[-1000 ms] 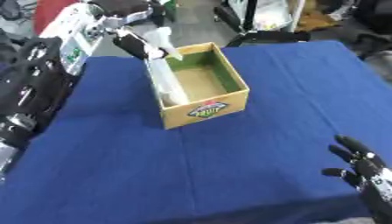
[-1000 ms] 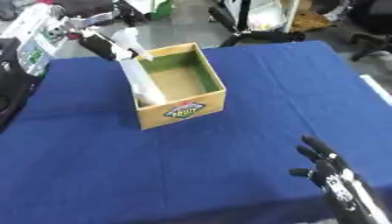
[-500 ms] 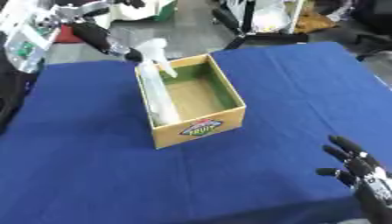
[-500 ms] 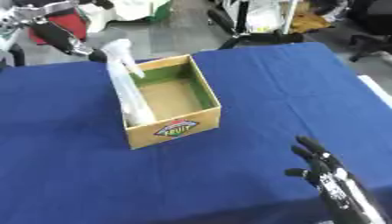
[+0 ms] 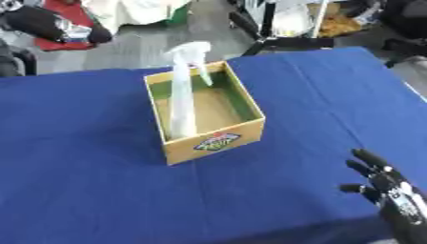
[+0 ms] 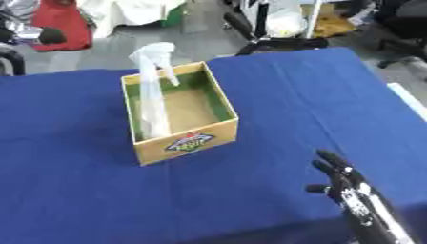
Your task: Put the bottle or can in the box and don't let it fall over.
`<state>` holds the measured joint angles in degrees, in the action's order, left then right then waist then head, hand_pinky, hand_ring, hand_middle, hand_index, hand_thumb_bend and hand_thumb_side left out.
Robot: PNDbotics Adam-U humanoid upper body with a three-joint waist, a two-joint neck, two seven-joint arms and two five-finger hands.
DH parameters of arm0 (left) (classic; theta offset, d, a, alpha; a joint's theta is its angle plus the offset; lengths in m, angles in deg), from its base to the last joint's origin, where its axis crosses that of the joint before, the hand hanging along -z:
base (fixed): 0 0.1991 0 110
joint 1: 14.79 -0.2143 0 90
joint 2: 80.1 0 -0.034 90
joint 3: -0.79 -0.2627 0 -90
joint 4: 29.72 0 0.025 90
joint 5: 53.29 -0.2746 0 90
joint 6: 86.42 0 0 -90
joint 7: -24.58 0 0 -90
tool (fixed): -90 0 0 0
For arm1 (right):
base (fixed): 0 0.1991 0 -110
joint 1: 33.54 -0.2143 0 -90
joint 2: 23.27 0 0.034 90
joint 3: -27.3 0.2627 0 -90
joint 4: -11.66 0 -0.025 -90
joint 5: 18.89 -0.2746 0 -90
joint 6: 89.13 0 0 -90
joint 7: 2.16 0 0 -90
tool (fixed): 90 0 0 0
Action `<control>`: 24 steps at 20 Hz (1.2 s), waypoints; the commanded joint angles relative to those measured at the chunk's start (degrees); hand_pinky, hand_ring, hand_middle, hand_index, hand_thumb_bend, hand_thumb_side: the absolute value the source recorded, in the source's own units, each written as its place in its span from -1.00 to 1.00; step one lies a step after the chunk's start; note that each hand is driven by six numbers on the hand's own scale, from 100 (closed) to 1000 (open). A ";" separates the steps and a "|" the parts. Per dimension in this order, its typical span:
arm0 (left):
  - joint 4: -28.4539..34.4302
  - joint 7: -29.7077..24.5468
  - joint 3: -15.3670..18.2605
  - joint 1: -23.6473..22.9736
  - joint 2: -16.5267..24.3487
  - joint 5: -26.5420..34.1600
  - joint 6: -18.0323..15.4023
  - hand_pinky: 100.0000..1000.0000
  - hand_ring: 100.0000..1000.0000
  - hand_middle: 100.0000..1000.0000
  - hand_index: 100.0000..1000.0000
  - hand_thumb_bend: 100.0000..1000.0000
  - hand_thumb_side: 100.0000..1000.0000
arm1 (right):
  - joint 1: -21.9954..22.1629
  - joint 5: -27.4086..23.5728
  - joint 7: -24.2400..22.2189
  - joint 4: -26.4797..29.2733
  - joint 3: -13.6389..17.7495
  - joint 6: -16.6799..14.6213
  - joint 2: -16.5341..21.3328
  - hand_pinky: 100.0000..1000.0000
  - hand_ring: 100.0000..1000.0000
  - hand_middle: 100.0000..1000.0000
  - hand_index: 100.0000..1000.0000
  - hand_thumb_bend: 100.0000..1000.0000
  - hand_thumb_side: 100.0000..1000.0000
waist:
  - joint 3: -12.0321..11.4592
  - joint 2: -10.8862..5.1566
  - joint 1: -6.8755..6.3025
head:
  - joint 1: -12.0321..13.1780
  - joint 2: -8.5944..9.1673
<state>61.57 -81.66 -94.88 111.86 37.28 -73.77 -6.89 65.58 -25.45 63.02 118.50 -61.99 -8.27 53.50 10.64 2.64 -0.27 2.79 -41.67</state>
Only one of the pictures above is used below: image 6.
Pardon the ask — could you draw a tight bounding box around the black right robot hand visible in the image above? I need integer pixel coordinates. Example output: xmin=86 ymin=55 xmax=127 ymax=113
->
xmin=303 ymin=149 xmax=417 ymax=244

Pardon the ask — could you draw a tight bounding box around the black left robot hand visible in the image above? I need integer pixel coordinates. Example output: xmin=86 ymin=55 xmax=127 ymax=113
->
xmin=36 ymin=27 xmax=69 ymax=46

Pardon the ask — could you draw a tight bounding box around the white spray bottle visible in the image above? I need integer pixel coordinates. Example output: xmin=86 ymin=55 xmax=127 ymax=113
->
xmin=127 ymin=41 xmax=182 ymax=140

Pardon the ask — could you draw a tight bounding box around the cardboard box with green inside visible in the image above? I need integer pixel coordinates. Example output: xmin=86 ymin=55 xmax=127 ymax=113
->
xmin=120 ymin=61 xmax=240 ymax=167

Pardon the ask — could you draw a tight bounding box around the person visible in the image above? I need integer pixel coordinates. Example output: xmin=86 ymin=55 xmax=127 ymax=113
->
xmin=28 ymin=0 xmax=95 ymax=74

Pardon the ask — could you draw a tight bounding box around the white draped cloth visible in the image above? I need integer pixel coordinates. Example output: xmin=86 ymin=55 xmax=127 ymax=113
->
xmin=73 ymin=0 xmax=189 ymax=40

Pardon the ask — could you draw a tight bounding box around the yellow floor pad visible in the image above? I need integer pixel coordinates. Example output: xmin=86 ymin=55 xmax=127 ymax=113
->
xmin=312 ymin=12 xmax=359 ymax=40

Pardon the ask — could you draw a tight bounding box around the black office chair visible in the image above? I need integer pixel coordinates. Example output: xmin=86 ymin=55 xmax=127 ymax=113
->
xmin=375 ymin=0 xmax=427 ymax=70

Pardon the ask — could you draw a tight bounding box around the white plastic bag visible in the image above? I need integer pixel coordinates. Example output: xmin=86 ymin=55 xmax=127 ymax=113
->
xmin=265 ymin=5 xmax=309 ymax=39

